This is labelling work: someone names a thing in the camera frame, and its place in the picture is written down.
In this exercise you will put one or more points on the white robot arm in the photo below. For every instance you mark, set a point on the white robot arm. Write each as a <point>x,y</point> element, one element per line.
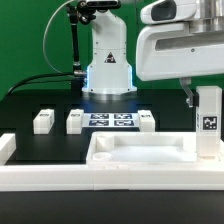
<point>108,74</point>

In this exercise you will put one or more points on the fiducial marker sheet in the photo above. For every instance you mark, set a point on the fiducial marker sheet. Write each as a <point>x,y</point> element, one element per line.
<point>110,120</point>

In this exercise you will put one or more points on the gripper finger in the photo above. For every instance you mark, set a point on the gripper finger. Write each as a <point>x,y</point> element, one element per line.
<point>185,85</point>

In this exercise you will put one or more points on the white U-shaped fence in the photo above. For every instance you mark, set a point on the white U-shaped fence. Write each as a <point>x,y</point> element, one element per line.
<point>204,174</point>

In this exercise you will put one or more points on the white desk top panel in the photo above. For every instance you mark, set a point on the white desk top panel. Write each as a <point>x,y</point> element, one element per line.
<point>142,147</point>

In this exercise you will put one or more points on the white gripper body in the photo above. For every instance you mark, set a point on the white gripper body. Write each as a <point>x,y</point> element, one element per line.
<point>171,51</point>

